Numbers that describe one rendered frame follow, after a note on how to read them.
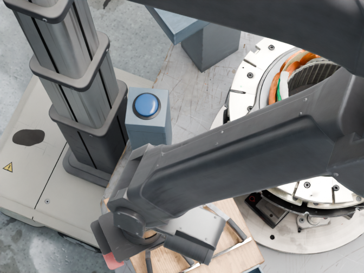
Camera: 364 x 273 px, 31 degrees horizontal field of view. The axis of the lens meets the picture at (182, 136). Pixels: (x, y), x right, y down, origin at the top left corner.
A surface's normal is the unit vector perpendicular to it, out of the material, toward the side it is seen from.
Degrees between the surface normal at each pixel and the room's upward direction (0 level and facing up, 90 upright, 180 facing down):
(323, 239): 0
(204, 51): 90
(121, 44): 0
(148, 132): 90
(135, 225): 82
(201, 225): 11
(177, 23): 0
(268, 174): 83
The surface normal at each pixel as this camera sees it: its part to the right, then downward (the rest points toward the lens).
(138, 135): -0.09, 0.94
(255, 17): -0.37, 0.85
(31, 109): -0.01, -0.32
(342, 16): -0.58, 0.71
